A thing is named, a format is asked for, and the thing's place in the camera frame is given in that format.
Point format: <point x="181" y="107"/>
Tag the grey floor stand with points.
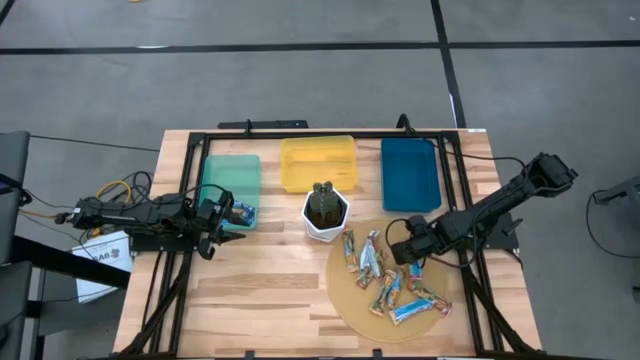
<point x="620" y="190"/>

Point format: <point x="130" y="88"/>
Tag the white paper sheet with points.
<point x="100" y="250"/>

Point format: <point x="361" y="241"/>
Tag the green cactus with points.
<point x="325" y="202"/>

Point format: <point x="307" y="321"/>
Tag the black beam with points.
<point x="70" y="262"/>

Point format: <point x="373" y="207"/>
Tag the yellow plastic bin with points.
<point x="320" y="162"/>

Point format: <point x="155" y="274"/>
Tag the black bar device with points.
<point x="265" y="124"/>

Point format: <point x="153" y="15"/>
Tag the blue red granola bar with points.
<point x="415" y="271"/>

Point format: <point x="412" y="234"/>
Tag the small black clamp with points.
<point x="377" y="353"/>
<point x="250" y="354"/>

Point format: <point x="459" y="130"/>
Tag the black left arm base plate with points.
<point x="165" y="245"/>

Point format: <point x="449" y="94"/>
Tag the silver green granola bar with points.
<point x="378" y="261"/>

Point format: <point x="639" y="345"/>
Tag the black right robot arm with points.
<point x="500" y="205"/>

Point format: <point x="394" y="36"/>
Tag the white faceted plant pot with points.
<point x="327" y="235"/>

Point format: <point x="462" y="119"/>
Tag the teal translucent plastic bin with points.
<point x="240" y="175"/>

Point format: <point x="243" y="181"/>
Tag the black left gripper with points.
<point x="215" y="220"/>

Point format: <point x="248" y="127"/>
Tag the orange green granola bar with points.
<point x="350" y="250"/>

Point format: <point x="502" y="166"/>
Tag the blue plastic bin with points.
<point x="410" y="175"/>

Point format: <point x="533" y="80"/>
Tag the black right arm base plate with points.
<point x="505" y="240"/>

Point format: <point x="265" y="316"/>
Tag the black aluminium rig frame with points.
<point x="325" y="135"/>

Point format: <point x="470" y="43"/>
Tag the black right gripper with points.
<point x="415" y="245"/>

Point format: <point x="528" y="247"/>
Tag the red green granola bar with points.
<point x="430" y="298"/>

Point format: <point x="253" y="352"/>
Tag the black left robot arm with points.
<point x="130" y="216"/>

